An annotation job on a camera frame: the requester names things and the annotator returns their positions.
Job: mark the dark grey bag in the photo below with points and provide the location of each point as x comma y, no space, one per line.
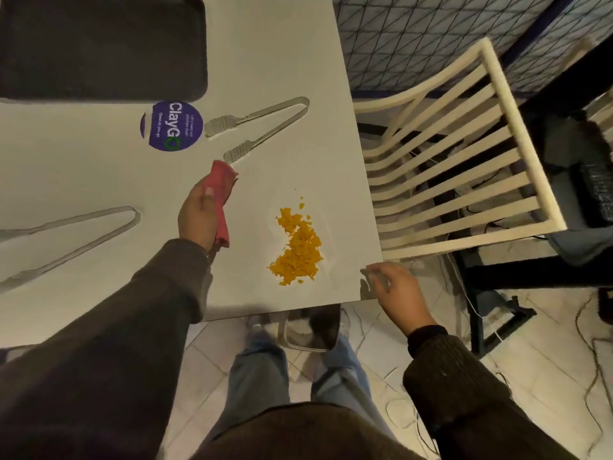
574,186

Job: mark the person's right forearm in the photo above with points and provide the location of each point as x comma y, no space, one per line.
469,397

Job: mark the person's right hand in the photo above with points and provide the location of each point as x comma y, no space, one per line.
402,296

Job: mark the person's right fingers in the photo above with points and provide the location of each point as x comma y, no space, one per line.
379,272

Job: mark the person's right leg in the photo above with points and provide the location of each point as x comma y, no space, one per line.
342,373

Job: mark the clear plastic tongs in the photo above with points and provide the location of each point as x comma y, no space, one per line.
62,246
258,126

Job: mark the person's left shoe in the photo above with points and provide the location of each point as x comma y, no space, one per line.
255,324

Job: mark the person's leg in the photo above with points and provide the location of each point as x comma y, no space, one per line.
254,378
342,373

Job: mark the person's left thumb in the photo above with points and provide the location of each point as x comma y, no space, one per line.
209,197

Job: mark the black ribbed device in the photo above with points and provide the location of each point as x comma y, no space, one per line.
596,193

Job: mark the person's left leg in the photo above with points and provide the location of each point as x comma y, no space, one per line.
254,378

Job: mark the person's left hand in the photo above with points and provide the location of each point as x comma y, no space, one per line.
196,217

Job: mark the dark rectangular tray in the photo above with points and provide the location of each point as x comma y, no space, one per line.
100,45

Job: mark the black metal table base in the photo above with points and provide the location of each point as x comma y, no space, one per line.
498,282

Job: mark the person's left forearm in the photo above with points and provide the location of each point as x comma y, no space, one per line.
105,349

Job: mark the red cloth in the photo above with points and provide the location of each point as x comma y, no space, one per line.
222,205

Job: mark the person's brown sweater torso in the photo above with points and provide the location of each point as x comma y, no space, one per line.
306,433

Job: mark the cream wooden slatted chair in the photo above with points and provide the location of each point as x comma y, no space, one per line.
459,153

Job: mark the pile of orange crumbs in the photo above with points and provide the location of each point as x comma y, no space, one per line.
299,249

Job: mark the purple round sticker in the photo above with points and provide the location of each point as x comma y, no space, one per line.
173,125

